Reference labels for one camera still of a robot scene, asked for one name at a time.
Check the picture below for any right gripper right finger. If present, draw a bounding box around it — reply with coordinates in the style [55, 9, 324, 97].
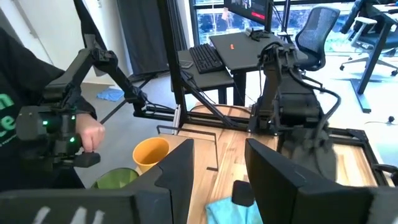
[244, 138, 398, 224]

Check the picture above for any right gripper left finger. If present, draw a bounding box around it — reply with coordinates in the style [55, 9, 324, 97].
[0, 138, 195, 224]

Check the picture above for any green translucent cup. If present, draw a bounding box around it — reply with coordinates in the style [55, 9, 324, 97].
[91, 167, 139, 190]

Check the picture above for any orange plastic cup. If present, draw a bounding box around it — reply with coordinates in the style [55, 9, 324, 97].
[132, 136, 170, 174]

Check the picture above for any blue microfibre cloth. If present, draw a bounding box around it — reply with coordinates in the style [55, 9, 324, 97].
[205, 197, 264, 224]

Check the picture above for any person's hand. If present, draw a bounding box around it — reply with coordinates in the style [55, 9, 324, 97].
[75, 113, 106, 154]

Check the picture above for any blue cloth on floor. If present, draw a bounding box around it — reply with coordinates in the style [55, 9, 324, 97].
[96, 87, 126, 103]

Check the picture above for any black standing desk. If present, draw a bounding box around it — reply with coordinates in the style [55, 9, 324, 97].
[349, 2, 398, 114]

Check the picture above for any black office desk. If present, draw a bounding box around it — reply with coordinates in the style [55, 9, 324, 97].
[177, 30, 309, 107]

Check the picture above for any black mesh office chair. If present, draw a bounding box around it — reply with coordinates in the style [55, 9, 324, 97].
[294, 6, 341, 73]

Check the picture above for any office chair with white armrest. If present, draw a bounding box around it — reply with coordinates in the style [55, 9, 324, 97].
[338, 0, 398, 77]

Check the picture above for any black keyboard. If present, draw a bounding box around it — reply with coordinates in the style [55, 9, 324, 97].
[188, 42, 226, 75]

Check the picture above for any black computer monitor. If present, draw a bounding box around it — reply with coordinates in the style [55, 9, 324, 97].
[223, 0, 271, 25]

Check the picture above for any person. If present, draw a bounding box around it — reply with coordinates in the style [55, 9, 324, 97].
[0, 26, 98, 191]

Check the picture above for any dark curtain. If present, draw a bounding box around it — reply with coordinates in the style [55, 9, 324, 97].
[116, 0, 188, 76]

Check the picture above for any yellow power cable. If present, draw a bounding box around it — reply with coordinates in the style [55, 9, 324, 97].
[363, 119, 390, 126]

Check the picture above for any black aluminium rig frame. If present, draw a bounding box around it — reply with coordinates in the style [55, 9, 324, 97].
[73, 0, 398, 188]

